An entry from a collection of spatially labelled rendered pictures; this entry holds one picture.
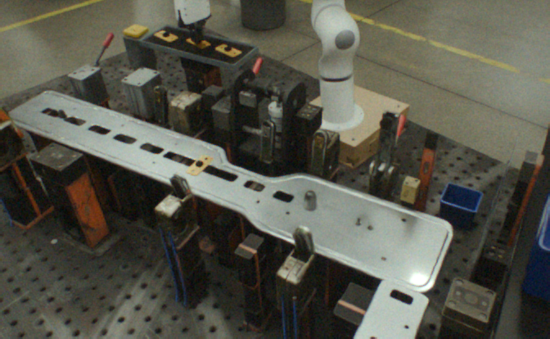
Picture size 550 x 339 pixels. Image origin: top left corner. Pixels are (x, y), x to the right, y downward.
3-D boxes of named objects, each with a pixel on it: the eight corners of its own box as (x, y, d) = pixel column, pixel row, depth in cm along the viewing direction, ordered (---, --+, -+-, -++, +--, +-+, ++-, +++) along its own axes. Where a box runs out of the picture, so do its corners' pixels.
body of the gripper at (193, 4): (195, -25, 153) (200, 11, 160) (166, -16, 147) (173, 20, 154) (210, -20, 148) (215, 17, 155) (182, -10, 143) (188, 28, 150)
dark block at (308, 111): (297, 223, 159) (294, 114, 133) (307, 210, 164) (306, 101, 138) (311, 228, 157) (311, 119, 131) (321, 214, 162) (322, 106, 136)
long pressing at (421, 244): (-9, 124, 158) (-12, 119, 157) (51, 90, 173) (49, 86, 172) (429, 301, 102) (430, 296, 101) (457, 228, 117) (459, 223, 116)
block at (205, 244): (196, 247, 153) (181, 176, 135) (221, 219, 162) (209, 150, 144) (210, 254, 151) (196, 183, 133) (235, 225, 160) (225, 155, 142)
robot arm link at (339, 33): (347, 62, 182) (344, -3, 167) (364, 87, 167) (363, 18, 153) (314, 69, 180) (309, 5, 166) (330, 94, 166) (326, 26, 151)
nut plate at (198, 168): (196, 176, 133) (195, 173, 132) (184, 172, 135) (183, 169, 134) (214, 159, 139) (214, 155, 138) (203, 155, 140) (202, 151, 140)
